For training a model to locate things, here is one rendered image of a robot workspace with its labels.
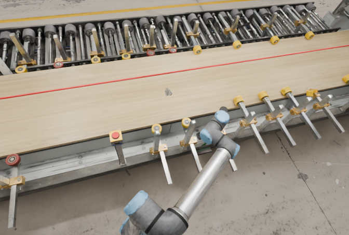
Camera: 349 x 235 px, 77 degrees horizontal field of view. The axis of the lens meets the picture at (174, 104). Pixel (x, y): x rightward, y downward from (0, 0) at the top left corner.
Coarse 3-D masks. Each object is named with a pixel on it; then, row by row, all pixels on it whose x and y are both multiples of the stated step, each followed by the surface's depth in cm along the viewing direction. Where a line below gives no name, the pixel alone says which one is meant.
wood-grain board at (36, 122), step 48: (240, 48) 233; (288, 48) 241; (336, 48) 250; (0, 96) 171; (48, 96) 176; (96, 96) 181; (144, 96) 186; (192, 96) 191; (0, 144) 151; (48, 144) 155
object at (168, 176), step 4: (160, 144) 172; (160, 152) 168; (160, 156) 167; (164, 156) 167; (164, 160) 165; (164, 164) 164; (164, 168) 162; (168, 172) 161; (168, 176) 159; (168, 180) 158; (168, 184) 157
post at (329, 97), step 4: (328, 96) 183; (332, 96) 182; (324, 100) 187; (328, 100) 184; (320, 104) 191; (324, 104) 190; (312, 108) 200; (308, 112) 205; (312, 112) 201; (308, 116) 208
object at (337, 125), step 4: (316, 100) 199; (320, 100) 197; (324, 108) 193; (328, 112) 191; (328, 116) 191; (332, 116) 189; (332, 120) 188; (336, 120) 187; (336, 124) 185; (336, 128) 186; (340, 128) 183; (340, 132) 183
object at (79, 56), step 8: (280, 16) 304; (288, 16) 304; (296, 16) 306; (288, 24) 294; (304, 24) 297; (56, 32) 237; (104, 32) 246; (280, 32) 284; (88, 40) 236; (136, 40) 244; (160, 40) 248; (56, 48) 225; (88, 48) 230; (136, 48) 238; (56, 56) 220; (80, 56) 223; (88, 56) 224
